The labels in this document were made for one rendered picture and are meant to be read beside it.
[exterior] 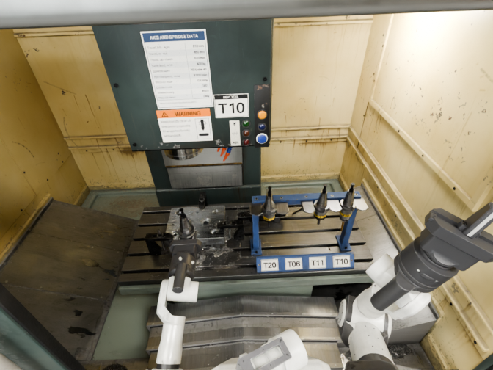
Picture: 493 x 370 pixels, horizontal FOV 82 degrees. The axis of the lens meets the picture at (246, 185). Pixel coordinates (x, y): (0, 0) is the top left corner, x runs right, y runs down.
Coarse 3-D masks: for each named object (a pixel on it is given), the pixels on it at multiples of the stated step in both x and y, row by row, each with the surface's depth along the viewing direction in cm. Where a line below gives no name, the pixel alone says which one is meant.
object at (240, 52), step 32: (96, 32) 70; (128, 32) 70; (224, 32) 71; (256, 32) 71; (128, 64) 75; (224, 64) 76; (256, 64) 76; (128, 96) 80; (128, 128) 86; (224, 128) 87
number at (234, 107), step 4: (244, 100) 82; (228, 104) 82; (232, 104) 82; (236, 104) 82; (240, 104) 82; (244, 104) 82; (228, 108) 83; (232, 108) 83; (236, 108) 83; (240, 108) 83; (244, 108) 83; (228, 112) 84; (232, 112) 84; (236, 112) 84; (240, 112) 84; (244, 112) 84
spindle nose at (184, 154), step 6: (168, 150) 107; (174, 150) 106; (180, 150) 106; (186, 150) 106; (192, 150) 108; (198, 150) 110; (168, 156) 110; (174, 156) 108; (180, 156) 108; (186, 156) 108; (192, 156) 109
